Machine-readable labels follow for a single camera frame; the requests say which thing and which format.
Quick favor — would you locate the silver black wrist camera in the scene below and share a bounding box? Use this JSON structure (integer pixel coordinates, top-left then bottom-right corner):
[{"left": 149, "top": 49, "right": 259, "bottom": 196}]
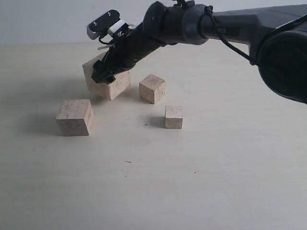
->
[{"left": 86, "top": 10, "right": 126, "bottom": 40}]

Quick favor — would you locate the third largest wooden cube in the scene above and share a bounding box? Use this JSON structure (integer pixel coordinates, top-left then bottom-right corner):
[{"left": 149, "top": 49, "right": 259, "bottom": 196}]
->
[{"left": 139, "top": 74, "right": 166, "bottom": 104}]

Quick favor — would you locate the smallest wooden cube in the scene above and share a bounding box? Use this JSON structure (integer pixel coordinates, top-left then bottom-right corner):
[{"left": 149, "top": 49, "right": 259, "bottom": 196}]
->
[{"left": 165, "top": 105, "right": 183, "bottom": 129}]

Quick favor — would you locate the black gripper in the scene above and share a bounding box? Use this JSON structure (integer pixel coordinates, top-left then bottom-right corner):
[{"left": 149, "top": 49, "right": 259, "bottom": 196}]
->
[{"left": 92, "top": 23, "right": 165, "bottom": 83}]

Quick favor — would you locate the second largest wooden cube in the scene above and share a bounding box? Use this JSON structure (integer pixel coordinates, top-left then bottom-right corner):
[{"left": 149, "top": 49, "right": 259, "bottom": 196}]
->
[{"left": 56, "top": 99, "right": 94, "bottom": 136}]

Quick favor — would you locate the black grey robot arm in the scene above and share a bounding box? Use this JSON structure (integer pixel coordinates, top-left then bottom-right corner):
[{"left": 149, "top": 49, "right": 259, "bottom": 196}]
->
[{"left": 87, "top": 0, "right": 307, "bottom": 104}]

